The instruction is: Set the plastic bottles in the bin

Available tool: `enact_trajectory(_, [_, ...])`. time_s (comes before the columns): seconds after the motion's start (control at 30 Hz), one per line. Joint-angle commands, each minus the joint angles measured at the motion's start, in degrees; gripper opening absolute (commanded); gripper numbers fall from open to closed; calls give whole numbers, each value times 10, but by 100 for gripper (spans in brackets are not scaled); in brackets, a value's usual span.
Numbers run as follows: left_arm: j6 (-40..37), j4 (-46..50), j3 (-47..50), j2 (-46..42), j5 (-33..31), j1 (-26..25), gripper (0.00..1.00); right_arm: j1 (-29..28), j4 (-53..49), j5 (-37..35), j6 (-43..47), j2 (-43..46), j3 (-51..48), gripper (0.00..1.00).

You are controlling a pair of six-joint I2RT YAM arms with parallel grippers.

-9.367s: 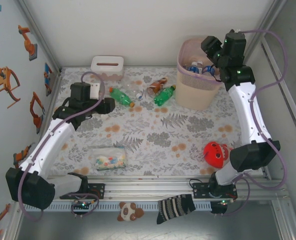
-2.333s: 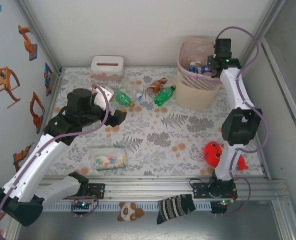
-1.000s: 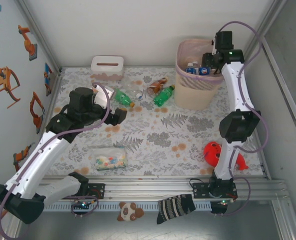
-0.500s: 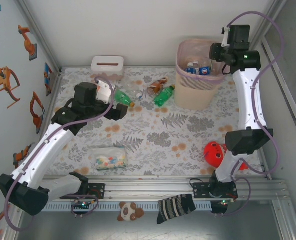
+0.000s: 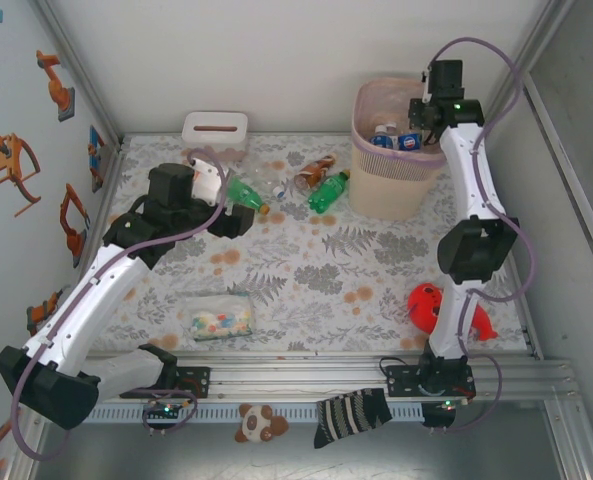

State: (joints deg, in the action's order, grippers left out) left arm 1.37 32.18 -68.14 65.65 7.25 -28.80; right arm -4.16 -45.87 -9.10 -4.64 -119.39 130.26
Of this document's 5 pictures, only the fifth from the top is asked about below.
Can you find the black white striped sock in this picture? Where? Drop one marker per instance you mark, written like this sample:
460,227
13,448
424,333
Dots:
346,415

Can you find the orange grey claw wall sticker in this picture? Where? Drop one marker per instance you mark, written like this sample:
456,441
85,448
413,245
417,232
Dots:
2,161

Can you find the red plush toy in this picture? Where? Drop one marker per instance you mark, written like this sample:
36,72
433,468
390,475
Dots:
423,305

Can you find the clear unlabelled bottle white cap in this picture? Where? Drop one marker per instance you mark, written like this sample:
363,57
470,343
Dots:
277,190

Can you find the blue orange wall sticker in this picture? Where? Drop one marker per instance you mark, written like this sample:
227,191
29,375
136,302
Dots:
94,145

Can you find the aluminium extrusion frame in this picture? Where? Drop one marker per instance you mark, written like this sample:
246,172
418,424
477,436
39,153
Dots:
301,375

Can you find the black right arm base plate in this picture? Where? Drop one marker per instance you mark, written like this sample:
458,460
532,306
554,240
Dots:
401,380

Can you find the green Sprite bottle yellow cap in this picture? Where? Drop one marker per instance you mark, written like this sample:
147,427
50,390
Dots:
328,195
248,197

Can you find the clear Pepsi bottle blue label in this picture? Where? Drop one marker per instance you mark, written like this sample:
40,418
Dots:
410,142

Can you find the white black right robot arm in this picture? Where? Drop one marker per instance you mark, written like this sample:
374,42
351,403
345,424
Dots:
471,170

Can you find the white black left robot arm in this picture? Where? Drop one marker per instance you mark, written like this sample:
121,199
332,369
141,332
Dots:
96,300

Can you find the crushed clear bottle blue label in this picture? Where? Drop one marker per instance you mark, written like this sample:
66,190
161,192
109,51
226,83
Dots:
381,140

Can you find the panda plush toy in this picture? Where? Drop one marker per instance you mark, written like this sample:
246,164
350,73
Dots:
256,425

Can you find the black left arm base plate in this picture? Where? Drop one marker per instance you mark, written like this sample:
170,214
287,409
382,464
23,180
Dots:
196,380

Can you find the small circuit board green LED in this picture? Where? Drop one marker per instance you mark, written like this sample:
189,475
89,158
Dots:
166,409
448,404

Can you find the brown tea bottle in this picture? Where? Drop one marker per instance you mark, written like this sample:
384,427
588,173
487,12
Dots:
316,170

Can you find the pink waste basket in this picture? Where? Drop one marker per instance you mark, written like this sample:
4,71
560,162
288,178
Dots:
373,102

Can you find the pink bottle white cap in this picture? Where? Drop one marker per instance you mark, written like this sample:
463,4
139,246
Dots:
390,125

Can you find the beige slatted plastic bin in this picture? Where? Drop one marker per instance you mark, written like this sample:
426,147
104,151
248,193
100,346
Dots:
386,190

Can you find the clear zip bag colourful pieces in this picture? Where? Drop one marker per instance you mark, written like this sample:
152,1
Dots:
218,320

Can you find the white tissue box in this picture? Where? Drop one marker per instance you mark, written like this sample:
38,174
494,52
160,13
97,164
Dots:
196,135

